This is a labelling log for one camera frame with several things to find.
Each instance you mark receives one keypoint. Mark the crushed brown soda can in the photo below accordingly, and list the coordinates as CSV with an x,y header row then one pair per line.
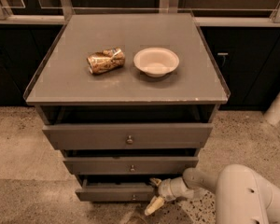
x,y
105,61

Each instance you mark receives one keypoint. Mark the black background cabinets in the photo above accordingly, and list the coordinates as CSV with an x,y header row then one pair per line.
x,y
248,58

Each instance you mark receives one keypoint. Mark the grey drawer cabinet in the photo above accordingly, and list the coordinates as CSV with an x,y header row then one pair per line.
x,y
64,91

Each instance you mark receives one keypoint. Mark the grey top drawer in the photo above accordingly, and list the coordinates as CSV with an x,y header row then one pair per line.
x,y
127,136

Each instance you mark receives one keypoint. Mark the grey drawer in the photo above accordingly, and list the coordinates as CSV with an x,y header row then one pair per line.
x,y
116,188
129,165
127,136

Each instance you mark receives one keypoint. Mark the metal railing frame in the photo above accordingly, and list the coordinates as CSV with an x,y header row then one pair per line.
x,y
225,13

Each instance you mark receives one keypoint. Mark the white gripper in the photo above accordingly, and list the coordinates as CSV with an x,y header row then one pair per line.
x,y
165,190

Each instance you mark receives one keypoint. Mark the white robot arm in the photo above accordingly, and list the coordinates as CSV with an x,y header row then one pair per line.
x,y
242,195

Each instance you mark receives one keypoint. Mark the grey bottom drawer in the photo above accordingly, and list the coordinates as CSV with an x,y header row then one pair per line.
x,y
116,188

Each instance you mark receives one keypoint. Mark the grey middle drawer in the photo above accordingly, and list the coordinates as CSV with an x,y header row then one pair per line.
x,y
129,165

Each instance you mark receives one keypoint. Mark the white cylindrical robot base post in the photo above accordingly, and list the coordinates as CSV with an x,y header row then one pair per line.
x,y
272,115

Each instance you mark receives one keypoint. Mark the white paper bowl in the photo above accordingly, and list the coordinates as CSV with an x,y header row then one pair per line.
x,y
156,62

